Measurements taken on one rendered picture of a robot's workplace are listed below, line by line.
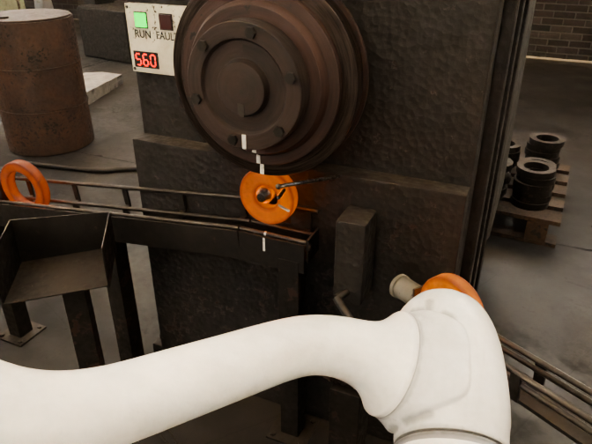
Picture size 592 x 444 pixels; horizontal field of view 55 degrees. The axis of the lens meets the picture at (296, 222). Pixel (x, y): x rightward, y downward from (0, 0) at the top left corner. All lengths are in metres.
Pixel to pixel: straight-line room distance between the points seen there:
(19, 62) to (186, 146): 2.55
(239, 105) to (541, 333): 1.63
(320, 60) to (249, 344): 0.85
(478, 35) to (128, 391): 1.08
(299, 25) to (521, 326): 1.64
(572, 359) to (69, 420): 2.11
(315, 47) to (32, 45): 2.99
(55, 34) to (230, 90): 2.89
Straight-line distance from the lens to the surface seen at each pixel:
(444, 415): 0.53
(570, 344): 2.46
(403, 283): 1.35
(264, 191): 1.42
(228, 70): 1.26
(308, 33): 1.24
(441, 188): 1.40
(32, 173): 2.00
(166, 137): 1.72
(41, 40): 4.06
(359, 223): 1.36
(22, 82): 4.12
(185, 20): 1.41
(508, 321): 2.48
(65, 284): 1.60
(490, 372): 0.56
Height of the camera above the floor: 1.44
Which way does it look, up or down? 28 degrees down
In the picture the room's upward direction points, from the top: straight up
